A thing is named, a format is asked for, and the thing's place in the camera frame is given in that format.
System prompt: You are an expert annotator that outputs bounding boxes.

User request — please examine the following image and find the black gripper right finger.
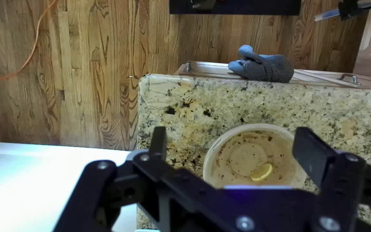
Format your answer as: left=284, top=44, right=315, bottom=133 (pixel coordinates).
left=291, top=126, right=371, bottom=232

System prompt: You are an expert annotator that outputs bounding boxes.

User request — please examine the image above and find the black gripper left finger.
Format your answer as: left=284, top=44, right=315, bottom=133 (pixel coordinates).
left=53, top=125, right=187, bottom=232

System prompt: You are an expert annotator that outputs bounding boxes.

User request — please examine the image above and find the beige speckled bowl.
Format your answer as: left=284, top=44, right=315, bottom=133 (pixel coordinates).
left=201, top=122, right=312, bottom=191

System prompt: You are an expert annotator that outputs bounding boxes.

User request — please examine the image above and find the small yellow piece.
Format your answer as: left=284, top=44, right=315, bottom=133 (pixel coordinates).
left=249, top=162, right=275, bottom=183

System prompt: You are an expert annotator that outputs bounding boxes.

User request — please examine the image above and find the metal baking tray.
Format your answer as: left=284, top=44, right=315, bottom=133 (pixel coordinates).
left=174, top=60, right=371, bottom=90

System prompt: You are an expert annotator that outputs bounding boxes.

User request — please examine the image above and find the gray blue cloth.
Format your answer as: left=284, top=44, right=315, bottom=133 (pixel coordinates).
left=227, top=44, right=295, bottom=84

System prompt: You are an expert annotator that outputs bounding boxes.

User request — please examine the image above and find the white flat panel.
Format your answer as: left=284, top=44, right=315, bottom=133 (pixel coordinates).
left=0, top=130, right=139, bottom=232

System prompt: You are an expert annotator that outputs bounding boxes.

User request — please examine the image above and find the black tool with blade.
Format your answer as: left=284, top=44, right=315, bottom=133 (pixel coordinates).
left=313, top=0, right=371, bottom=23

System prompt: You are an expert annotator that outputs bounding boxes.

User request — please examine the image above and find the black rectangular panel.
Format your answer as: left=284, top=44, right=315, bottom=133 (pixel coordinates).
left=169, top=0, right=303, bottom=17

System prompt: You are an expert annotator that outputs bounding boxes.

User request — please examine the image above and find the orange cable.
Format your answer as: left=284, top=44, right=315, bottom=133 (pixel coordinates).
left=0, top=0, right=61, bottom=82

